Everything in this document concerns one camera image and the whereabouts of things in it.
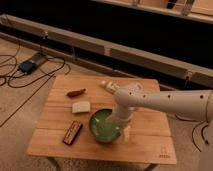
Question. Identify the white sponge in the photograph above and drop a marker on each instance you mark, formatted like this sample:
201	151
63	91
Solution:
81	107

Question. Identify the wooden table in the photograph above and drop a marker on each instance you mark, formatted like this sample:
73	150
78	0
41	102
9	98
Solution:
63	128

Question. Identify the green bowl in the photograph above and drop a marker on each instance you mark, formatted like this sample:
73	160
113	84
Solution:
100	129

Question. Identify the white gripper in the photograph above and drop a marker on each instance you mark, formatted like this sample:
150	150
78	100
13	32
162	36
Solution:
121	116

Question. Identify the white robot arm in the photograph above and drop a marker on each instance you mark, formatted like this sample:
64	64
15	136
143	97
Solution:
194	104

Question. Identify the white bottle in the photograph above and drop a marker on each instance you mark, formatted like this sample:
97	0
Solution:
109	86

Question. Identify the blue power box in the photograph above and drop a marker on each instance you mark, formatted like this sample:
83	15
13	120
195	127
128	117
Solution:
27	67

